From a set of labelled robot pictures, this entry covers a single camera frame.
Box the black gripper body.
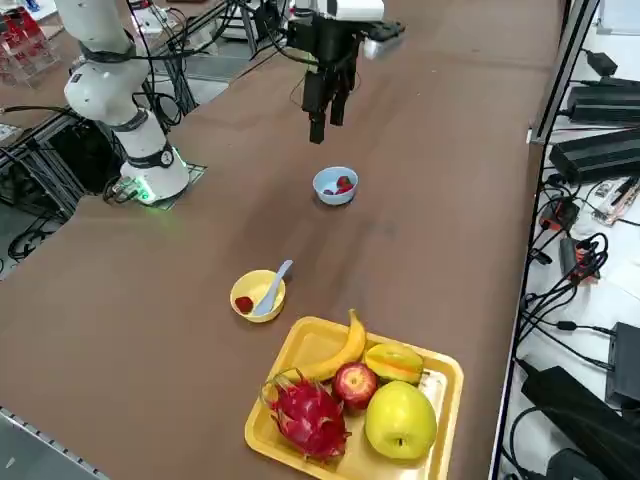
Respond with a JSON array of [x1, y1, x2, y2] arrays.
[[287, 17, 364, 77]]

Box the pale blue plastic spoon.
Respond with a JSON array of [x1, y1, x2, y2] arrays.
[[251, 258, 295, 317]]

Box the light blue bowl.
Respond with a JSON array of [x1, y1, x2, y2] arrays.
[[312, 166, 360, 206]]

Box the yellow bowl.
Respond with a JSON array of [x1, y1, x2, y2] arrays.
[[229, 269, 287, 324]]

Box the white appliance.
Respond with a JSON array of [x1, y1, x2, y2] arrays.
[[218, 7, 251, 41]]

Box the yellow plastic tray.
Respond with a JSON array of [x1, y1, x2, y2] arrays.
[[243, 315, 465, 480]]

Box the black metal rack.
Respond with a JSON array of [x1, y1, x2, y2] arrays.
[[0, 104, 129, 226]]

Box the yellow banana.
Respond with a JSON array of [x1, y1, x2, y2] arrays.
[[282, 308, 368, 382]]

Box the red and black device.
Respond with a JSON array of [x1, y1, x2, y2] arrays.
[[542, 196, 581, 232]]

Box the long black power supply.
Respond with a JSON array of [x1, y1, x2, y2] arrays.
[[548, 127, 640, 182], [567, 77, 640, 126]]

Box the small black power adapter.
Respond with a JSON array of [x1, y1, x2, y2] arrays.
[[584, 49, 619, 77]]

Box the yellow star fruit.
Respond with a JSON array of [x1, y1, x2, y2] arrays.
[[362, 343, 426, 385]]

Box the red apple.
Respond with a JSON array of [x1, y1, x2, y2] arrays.
[[331, 363, 379, 411]]

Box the orange and black device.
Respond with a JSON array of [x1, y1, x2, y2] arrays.
[[558, 233, 610, 285]]

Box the small circuit board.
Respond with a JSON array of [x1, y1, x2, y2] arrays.
[[592, 177, 640, 229]]

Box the clear acrylic shelf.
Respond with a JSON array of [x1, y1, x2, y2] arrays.
[[0, 9, 65, 90]]

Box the pink dragon fruit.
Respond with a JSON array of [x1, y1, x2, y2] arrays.
[[258, 368, 352, 464]]

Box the large yellow-green apple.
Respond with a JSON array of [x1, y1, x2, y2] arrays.
[[363, 380, 438, 460]]

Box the large black power adapter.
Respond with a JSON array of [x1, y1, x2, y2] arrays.
[[519, 366, 640, 480]]

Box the black box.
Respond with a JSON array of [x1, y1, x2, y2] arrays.
[[604, 322, 640, 409]]

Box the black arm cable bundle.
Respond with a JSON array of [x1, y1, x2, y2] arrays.
[[119, 0, 321, 109]]

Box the aluminium frame post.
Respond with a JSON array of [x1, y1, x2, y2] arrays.
[[527, 0, 601, 146]]

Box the aluminium rail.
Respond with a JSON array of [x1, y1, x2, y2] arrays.
[[0, 404, 109, 480]]

